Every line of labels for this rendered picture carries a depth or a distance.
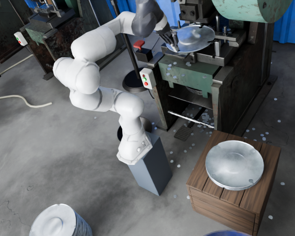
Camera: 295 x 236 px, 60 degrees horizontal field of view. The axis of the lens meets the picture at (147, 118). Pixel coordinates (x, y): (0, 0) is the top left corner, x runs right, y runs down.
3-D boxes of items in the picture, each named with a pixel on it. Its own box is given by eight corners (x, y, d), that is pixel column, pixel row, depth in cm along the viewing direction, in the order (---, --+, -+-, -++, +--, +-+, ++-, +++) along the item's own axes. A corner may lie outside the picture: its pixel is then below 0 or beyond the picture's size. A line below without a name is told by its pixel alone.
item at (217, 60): (224, 67, 148) (224, 58, 144) (162, 53, 173) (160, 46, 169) (246, 39, 162) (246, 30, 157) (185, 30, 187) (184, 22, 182)
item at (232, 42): (238, 47, 148) (238, 31, 141) (211, 42, 157) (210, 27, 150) (242, 41, 150) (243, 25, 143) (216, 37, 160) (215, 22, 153)
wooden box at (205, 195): (255, 239, 142) (260, 214, 118) (192, 210, 162) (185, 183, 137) (274, 180, 162) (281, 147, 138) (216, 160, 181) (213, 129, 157)
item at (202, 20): (209, 27, 145) (208, 18, 141) (179, 24, 156) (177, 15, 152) (222, 13, 152) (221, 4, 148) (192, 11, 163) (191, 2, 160)
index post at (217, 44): (219, 56, 146) (218, 41, 140) (214, 55, 148) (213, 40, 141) (221, 53, 148) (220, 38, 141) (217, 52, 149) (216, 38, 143)
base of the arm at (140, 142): (136, 168, 139) (129, 154, 129) (111, 156, 149) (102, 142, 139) (158, 138, 149) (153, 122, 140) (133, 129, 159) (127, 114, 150)
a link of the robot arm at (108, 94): (98, 113, 109) (71, 102, 119) (133, 116, 130) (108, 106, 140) (104, 88, 108) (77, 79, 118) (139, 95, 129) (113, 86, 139)
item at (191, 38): (182, 23, 167) (182, 22, 166) (224, 29, 151) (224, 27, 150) (156, 48, 154) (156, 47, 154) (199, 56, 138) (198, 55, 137)
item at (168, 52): (188, 76, 150) (184, 56, 141) (168, 70, 158) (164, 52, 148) (208, 52, 161) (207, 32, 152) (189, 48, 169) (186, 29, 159)
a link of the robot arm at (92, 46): (46, 41, 91) (74, 54, 82) (86, 27, 101) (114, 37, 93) (59, 88, 103) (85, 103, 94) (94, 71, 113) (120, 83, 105)
